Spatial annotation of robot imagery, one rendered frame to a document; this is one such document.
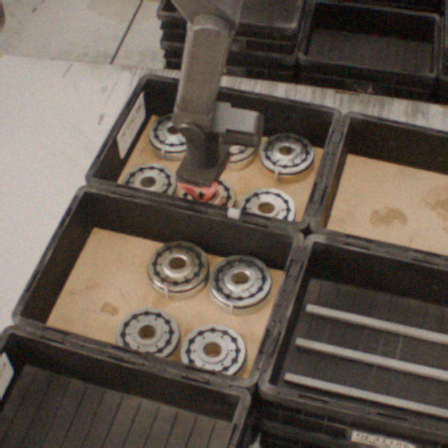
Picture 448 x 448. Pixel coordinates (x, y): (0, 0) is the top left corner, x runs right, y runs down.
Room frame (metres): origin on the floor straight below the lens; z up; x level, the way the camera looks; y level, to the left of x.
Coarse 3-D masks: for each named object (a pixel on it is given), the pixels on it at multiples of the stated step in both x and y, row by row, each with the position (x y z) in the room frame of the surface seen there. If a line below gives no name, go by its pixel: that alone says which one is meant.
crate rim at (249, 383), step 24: (96, 192) 0.95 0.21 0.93; (120, 192) 0.95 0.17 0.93; (216, 216) 0.89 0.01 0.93; (288, 264) 0.78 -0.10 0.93; (24, 288) 0.76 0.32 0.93; (72, 336) 0.67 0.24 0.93; (264, 336) 0.65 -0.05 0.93; (144, 360) 0.62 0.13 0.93; (168, 360) 0.62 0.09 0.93; (264, 360) 0.61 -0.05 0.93; (240, 384) 0.57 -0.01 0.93
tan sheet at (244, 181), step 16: (144, 144) 1.16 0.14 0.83; (144, 160) 1.12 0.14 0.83; (160, 160) 1.11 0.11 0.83; (256, 160) 1.10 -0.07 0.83; (224, 176) 1.06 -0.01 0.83; (240, 176) 1.06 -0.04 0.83; (256, 176) 1.06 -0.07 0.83; (240, 192) 1.02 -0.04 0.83; (288, 192) 1.01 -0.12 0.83; (304, 192) 1.01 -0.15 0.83; (304, 208) 0.97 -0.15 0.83
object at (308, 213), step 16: (144, 80) 1.24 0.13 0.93; (160, 80) 1.23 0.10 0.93; (176, 80) 1.23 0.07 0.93; (256, 96) 1.17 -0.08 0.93; (272, 96) 1.17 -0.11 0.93; (128, 112) 1.15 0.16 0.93; (336, 112) 1.12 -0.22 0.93; (112, 128) 1.11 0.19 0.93; (336, 128) 1.07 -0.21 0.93; (96, 160) 1.03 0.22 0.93; (320, 160) 1.00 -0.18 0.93; (320, 176) 0.96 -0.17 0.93; (128, 192) 0.95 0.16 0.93; (144, 192) 0.95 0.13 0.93; (208, 208) 0.91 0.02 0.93; (224, 208) 0.90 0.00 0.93; (288, 224) 0.86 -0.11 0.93; (304, 224) 0.86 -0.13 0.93
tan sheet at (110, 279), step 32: (96, 256) 0.89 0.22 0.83; (128, 256) 0.89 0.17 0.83; (64, 288) 0.83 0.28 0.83; (96, 288) 0.82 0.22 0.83; (128, 288) 0.82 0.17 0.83; (64, 320) 0.76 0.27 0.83; (96, 320) 0.76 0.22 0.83; (192, 320) 0.75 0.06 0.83; (224, 320) 0.75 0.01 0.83; (256, 320) 0.74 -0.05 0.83; (256, 352) 0.68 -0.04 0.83
